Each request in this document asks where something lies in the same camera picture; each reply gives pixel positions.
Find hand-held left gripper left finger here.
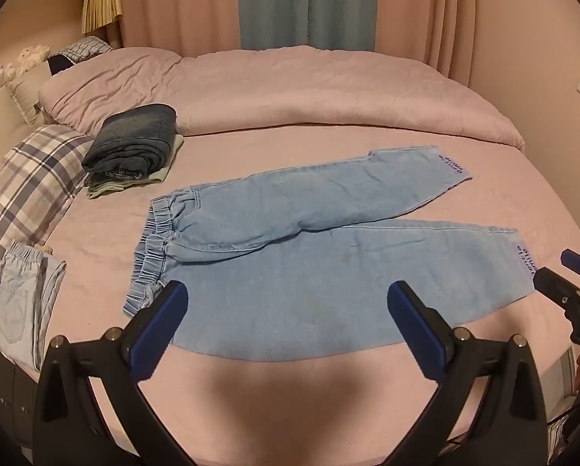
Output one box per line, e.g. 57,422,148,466
31,280,208,466

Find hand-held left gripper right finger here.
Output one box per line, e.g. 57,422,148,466
387,280,549,466

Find light blue denim pants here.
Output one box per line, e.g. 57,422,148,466
122,144,538,362

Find small pale blue folded pants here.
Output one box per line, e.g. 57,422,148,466
0,239,67,370

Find folded pale green cloth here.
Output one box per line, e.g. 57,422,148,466
86,133,185,200

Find dark bedside cabinet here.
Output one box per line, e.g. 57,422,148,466
0,335,43,447

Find folded dark blue jeans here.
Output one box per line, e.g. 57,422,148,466
82,103,178,180

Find plaid pillow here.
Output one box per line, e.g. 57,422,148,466
0,123,94,282

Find pink duvet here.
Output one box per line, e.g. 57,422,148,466
166,45,526,153

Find cream pillow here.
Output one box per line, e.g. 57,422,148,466
5,61,52,124

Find blue striped pillow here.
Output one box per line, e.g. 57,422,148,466
59,36,113,64

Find pink curtain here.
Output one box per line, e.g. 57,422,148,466
368,0,480,78
120,0,243,56

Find teal curtain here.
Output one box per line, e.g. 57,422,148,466
236,0,380,52

